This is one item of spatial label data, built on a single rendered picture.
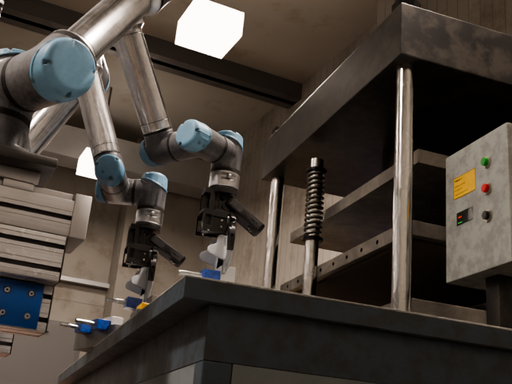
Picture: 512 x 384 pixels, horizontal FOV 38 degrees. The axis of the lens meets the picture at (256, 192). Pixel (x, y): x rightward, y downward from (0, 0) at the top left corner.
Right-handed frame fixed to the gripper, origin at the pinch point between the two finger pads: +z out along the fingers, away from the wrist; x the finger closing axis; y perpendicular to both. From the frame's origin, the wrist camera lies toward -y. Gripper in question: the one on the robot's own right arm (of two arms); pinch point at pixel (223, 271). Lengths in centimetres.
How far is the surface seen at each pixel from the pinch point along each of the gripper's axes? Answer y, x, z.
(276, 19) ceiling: -164, -468, -400
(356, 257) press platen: -67, -63, -30
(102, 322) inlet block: 20.9, -43.1, 9.1
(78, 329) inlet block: 26, -54, 10
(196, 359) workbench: 16, 46, 27
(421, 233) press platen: -71, -27, -30
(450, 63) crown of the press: -75, -17, -87
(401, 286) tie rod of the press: -61, -22, -10
